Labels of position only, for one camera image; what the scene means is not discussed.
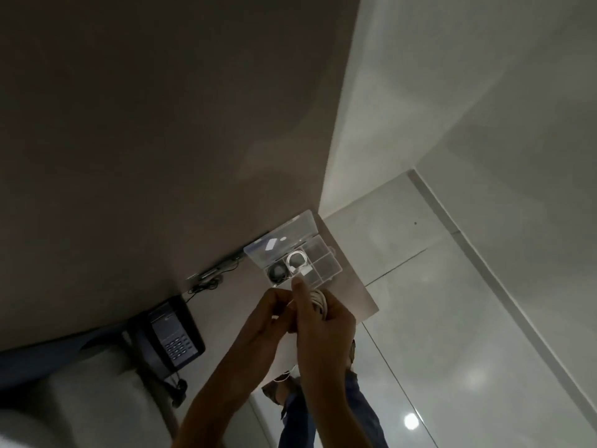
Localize person's right hand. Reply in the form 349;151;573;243
290;277;358;370

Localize person's left hand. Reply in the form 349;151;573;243
239;288;300;370

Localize person's left forearm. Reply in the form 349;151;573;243
171;352;280;448

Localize person's right forearm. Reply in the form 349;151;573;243
298;363;375;448

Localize person's blue jeans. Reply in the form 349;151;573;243
278;367;389;448

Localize black desk telephone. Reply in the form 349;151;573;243
127;295;206;380

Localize white bed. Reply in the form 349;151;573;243
0;342;179;448

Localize blue padded headboard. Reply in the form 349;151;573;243
0;320;137;393

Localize coiled white charger cable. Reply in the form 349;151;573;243
285;250;310;277

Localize black wall socket panel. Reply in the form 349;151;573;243
185;255;244;282

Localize black coiled telephone cord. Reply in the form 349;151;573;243
162;371;189;409

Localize brown wooden wall panel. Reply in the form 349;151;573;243
0;0;363;354

